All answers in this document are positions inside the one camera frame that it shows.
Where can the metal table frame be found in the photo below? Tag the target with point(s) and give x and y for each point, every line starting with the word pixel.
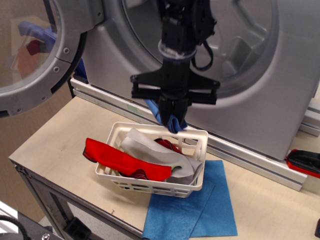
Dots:
pixel 55 202

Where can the blue paper towel mat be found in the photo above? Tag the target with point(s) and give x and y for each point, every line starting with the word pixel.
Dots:
pixel 205 213

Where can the blue clamp behind door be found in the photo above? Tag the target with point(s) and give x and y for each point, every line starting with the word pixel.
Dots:
pixel 80 72

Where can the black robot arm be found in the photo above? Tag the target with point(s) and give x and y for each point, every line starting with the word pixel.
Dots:
pixel 186 24

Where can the white plastic laundry basket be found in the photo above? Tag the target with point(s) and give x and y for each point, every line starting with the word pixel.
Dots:
pixel 191 143

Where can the aluminium profile rail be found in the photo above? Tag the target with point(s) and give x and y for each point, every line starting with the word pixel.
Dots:
pixel 276 170

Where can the grey toy washing machine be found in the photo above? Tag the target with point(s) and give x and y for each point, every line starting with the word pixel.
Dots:
pixel 266 56

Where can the red cloth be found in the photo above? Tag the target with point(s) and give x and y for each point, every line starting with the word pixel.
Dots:
pixel 127 165

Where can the grey white cloth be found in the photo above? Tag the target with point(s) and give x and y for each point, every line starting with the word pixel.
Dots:
pixel 184 170

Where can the red black clamp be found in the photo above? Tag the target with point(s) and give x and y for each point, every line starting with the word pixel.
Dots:
pixel 305 162

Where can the dark blue cloth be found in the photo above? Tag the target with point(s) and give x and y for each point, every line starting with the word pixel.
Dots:
pixel 173 124

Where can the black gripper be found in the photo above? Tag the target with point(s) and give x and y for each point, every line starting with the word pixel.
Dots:
pixel 174 81

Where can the round washing machine door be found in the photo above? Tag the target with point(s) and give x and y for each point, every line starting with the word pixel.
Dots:
pixel 41 44

